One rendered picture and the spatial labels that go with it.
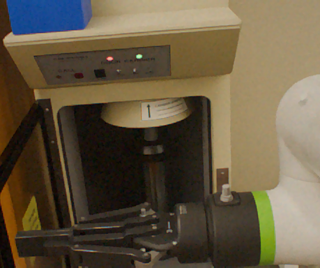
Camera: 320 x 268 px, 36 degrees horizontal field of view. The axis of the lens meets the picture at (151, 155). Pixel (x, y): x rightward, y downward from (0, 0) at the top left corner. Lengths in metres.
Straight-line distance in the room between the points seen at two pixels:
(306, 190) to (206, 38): 0.25
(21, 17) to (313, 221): 0.45
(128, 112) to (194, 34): 0.23
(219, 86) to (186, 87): 0.05
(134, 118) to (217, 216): 0.32
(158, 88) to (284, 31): 0.53
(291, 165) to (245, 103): 0.73
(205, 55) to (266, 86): 0.58
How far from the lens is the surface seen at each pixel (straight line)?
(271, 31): 1.27
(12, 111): 0.89
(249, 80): 1.29
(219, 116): 0.84
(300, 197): 0.60
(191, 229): 0.59
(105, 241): 0.61
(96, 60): 0.73
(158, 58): 0.74
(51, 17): 0.70
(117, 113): 0.88
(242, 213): 0.59
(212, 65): 0.77
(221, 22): 0.69
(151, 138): 0.95
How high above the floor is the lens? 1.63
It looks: 25 degrees down
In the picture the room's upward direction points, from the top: 5 degrees counter-clockwise
